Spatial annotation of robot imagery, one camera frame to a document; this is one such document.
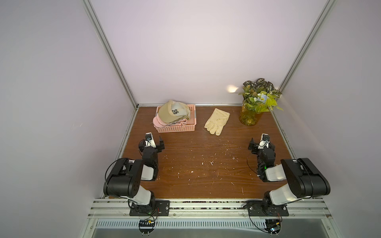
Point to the pink baseball cap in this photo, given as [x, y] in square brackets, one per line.
[158, 123]

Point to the beige baseball cap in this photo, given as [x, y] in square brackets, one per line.
[173, 111]

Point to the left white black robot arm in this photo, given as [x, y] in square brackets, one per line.
[126, 175]

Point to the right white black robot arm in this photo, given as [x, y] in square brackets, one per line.
[304, 180]

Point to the pink perforated plastic basket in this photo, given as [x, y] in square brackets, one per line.
[190, 126]

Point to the cream work glove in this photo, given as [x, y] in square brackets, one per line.
[217, 121]

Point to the potted plant in yellow vase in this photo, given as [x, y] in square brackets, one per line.
[259, 97]

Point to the left circuit board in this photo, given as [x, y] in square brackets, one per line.
[146, 226]

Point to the circuit board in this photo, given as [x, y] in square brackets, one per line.
[273, 226]
[146, 226]

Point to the right circuit board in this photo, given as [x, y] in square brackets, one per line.
[273, 226]

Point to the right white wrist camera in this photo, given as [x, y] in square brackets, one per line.
[264, 142]

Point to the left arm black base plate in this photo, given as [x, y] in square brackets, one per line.
[154, 208]

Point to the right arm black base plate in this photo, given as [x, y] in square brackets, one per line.
[259, 208]

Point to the aluminium front rail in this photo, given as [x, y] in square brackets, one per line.
[210, 208]

